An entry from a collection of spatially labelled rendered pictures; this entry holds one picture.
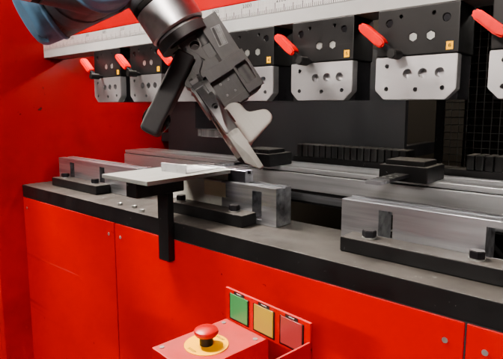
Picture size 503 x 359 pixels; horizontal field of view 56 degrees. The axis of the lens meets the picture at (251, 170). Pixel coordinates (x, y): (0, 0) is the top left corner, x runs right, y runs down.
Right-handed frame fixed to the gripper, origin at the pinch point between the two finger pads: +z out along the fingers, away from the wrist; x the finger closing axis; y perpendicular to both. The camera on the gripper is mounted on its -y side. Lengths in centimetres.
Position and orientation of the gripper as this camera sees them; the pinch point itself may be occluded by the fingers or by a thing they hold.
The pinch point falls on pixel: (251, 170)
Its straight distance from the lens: 63.3
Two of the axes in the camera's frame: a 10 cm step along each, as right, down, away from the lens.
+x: -0.9, -0.4, 9.9
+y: 8.3, -5.5, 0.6
